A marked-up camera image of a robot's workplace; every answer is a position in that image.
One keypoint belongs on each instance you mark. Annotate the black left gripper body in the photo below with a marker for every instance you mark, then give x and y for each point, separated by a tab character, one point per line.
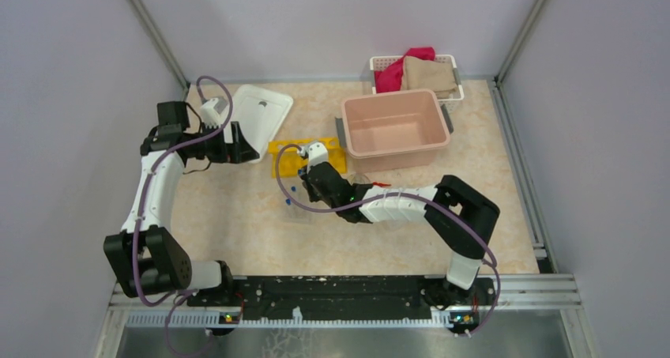
216	150

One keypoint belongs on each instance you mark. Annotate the red cloth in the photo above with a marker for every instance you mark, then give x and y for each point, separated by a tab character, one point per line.
390	78

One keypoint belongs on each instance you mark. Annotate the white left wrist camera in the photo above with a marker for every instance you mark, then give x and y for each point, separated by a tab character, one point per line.
214	113

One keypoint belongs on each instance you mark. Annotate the pink plastic tub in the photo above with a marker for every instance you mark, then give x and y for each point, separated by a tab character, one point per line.
394	130

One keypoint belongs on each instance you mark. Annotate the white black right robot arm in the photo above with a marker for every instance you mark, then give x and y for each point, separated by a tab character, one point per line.
460	215

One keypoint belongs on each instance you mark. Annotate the blue capped small tubes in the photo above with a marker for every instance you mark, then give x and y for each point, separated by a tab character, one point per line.
294	185

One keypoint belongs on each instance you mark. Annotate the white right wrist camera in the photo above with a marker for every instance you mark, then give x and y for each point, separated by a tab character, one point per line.
314	153

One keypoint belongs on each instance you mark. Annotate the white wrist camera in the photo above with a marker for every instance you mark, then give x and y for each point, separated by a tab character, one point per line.
214	113
314	153

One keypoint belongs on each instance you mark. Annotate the white plastic tray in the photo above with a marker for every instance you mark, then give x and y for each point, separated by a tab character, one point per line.
260	113

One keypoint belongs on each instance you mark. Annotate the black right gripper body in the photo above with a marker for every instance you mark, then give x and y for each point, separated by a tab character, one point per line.
313	194

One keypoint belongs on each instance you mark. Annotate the beige cloth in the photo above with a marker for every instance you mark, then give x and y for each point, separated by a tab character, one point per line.
437	76

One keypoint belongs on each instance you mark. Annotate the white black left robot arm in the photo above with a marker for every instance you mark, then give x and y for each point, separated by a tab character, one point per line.
144	256

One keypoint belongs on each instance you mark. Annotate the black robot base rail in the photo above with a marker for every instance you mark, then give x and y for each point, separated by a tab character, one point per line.
345	298

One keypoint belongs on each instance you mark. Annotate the yellow test tube rack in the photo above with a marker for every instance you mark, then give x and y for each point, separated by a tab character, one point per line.
290	162

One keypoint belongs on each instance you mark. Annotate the white perforated basket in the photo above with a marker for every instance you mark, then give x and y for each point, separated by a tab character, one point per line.
381	62

